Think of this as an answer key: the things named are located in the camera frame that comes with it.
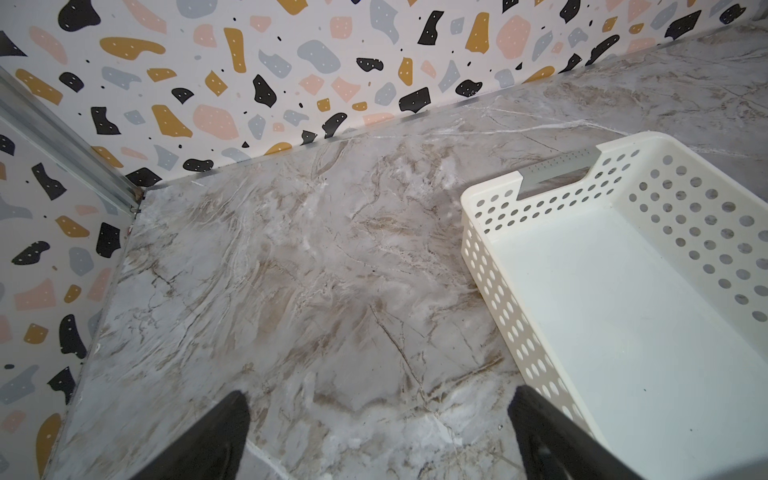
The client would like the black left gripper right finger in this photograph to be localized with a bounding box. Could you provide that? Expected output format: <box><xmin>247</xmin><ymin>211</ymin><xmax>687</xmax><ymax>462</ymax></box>
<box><xmin>507</xmin><ymin>385</ymin><xmax>639</xmax><ymax>479</ymax></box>

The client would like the white perforated plastic bin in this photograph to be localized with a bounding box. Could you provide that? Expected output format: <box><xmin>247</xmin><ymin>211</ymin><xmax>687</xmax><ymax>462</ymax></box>
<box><xmin>461</xmin><ymin>132</ymin><xmax>767</xmax><ymax>479</ymax></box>

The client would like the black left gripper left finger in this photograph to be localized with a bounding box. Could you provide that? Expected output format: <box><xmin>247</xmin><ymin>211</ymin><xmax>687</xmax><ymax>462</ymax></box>
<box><xmin>132</xmin><ymin>390</ymin><xmax>251</xmax><ymax>480</ymax></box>

